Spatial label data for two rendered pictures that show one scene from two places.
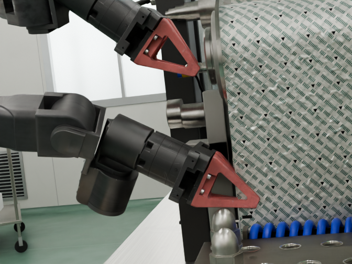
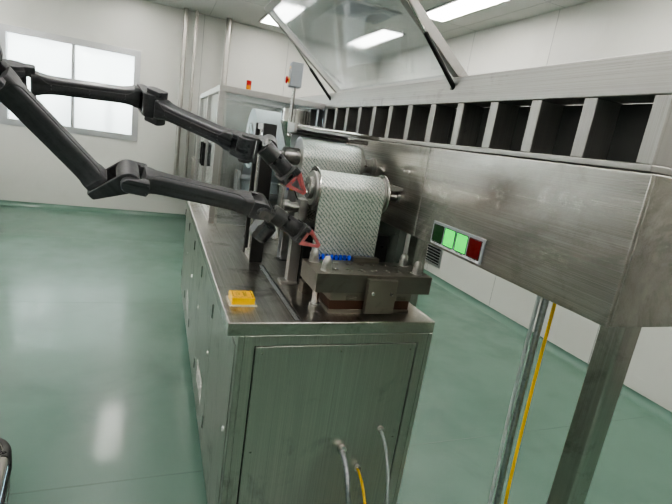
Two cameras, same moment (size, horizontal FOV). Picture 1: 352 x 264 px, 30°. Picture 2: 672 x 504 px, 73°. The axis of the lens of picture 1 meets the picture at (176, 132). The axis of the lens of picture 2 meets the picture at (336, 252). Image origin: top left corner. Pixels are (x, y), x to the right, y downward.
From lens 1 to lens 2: 0.86 m
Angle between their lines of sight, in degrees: 33
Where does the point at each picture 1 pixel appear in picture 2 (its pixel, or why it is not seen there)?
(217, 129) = (302, 214)
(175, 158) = (297, 226)
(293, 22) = (345, 185)
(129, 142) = (282, 217)
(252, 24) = (331, 182)
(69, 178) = (12, 179)
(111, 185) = (268, 232)
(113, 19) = (282, 167)
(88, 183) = (258, 229)
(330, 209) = (342, 251)
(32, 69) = not seen: outside the picture
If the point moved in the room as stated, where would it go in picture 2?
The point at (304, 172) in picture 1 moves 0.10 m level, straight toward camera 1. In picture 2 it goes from (336, 237) to (347, 245)
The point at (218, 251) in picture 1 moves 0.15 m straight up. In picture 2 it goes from (327, 263) to (334, 214)
